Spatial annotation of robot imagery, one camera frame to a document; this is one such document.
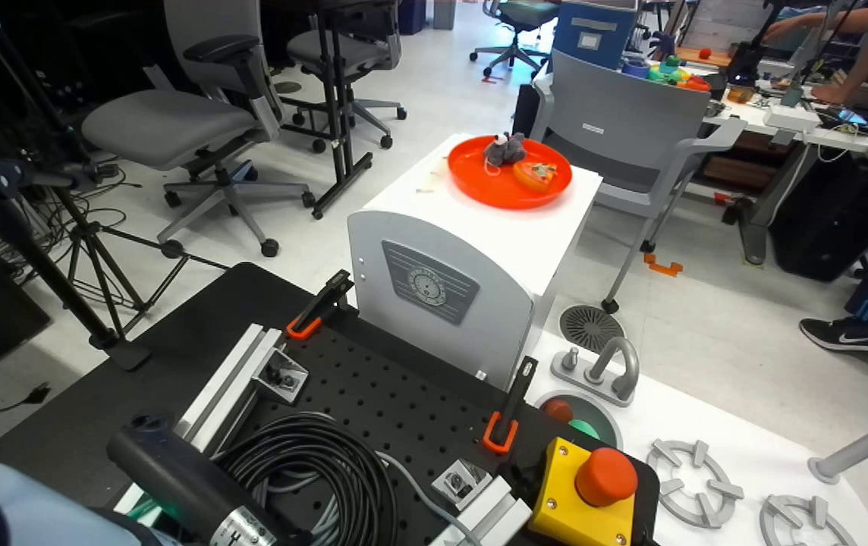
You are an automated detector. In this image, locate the aluminium extrusion rail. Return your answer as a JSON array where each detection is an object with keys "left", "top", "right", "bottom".
[
  {"left": 171, "top": 323, "right": 289, "bottom": 457},
  {"left": 428, "top": 470, "right": 536, "bottom": 546}
]

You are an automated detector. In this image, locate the silver corner bracket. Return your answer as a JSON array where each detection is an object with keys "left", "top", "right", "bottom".
[
  {"left": 432, "top": 457, "right": 499, "bottom": 509},
  {"left": 255, "top": 352, "right": 308, "bottom": 404}
]

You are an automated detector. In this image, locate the grey toy faucet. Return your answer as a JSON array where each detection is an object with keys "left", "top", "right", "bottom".
[{"left": 549, "top": 331, "right": 644, "bottom": 410}]

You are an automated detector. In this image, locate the black desk leg frame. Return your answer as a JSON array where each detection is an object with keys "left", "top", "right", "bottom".
[{"left": 306, "top": 0, "right": 378, "bottom": 223}]

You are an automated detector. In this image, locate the grey toy stove burner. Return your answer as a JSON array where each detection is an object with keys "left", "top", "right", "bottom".
[
  {"left": 644, "top": 437, "right": 745, "bottom": 530},
  {"left": 755, "top": 490, "right": 857, "bottom": 546}
]

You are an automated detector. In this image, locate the black computer tower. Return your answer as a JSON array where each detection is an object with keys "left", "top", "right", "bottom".
[{"left": 510, "top": 78, "right": 549, "bottom": 139}]

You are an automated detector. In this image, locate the black white sneaker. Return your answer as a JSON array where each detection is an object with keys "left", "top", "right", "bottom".
[{"left": 796, "top": 316, "right": 868, "bottom": 365}]

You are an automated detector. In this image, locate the pizza slice toy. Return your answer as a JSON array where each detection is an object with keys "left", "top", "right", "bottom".
[{"left": 510, "top": 158, "right": 563, "bottom": 193}]

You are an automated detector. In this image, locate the orange round plate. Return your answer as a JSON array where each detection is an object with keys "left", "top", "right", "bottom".
[{"left": 445, "top": 134, "right": 577, "bottom": 211}]

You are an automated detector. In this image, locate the teal office chair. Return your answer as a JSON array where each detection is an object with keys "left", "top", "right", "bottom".
[{"left": 466, "top": 0, "right": 563, "bottom": 86}]

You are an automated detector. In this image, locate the blue storage bin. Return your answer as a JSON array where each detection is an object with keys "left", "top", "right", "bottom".
[{"left": 553, "top": 0, "right": 639, "bottom": 74}]

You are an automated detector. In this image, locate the grey fabric office chair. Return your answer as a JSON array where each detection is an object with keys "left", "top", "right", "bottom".
[{"left": 78, "top": 0, "right": 317, "bottom": 261}]

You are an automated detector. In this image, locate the grey rat plush toy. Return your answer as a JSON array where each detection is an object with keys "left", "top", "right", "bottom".
[{"left": 480, "top": 129, "right": 528, "bottom": 173}]

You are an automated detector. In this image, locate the orange floor tape bracket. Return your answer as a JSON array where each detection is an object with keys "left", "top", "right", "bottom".
[{"left": 639, "top": 249, "right": 687, "bottom": 278}]

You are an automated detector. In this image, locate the black floor cable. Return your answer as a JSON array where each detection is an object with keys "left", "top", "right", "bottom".
[{"left": 0, "top": 346, "right": 52, "bottom": 457}]

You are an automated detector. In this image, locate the black cylinder silver cap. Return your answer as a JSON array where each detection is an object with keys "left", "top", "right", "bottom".
[{"left": 107, "top": 421, "right": 279, "bottom": 546}]

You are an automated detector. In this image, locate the yellow emergency stop button box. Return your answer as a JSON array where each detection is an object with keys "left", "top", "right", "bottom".
[{"left": 526, "top": 433, "right": 644, "bottom": 546}]

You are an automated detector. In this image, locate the grey plastic wheeled chair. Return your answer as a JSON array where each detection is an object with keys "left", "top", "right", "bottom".
[{"left": 526, "top": 48, "right": 748, "bottom": 320}]

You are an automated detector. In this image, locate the black bin under desk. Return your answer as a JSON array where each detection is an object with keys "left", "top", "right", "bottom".
[{"left": 767, "top": 160, "right": 868, "bottom": 286}]

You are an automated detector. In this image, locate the dark office chair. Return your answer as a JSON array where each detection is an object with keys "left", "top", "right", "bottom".
[{"left": 282, "top": 0, "right": 413, "bottom": 155}]

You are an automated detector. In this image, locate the grey metal pole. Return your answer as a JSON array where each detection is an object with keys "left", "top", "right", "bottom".
[{"left": 806, "top": 404, "right": 868, "bottom": 486}]

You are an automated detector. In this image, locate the black cable coil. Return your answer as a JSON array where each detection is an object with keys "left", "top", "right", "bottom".
[{"left": 216, "top": 410, "right": 396, "bottom": 546}]

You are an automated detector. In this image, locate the black clamp orange handle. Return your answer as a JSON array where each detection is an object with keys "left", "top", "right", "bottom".
[
  {"left": 282, "top": 266, "right": 358, "bottom": 346},
  {"left": 480, "top": 354, "right": 543, "bottom": 461}
]

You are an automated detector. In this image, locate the white cube box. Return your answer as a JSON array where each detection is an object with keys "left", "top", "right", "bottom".
[{"left": 343, "top": 129, "right": 608, "bottom": 390}]

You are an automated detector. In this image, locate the black tripod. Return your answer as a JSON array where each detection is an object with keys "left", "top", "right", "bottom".
[{"left": 0, "top": 186, "right": 234, "bottom": 352}]

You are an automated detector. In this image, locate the round toy sink bowl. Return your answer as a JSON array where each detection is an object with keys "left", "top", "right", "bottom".
[{"left": 536, "top": 390, "right": 623, "bottom": 450}]

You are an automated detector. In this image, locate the white desk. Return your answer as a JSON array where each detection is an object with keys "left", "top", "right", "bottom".
[{"left": 701, "top": 78, "right": 868, "bottom": 266}]

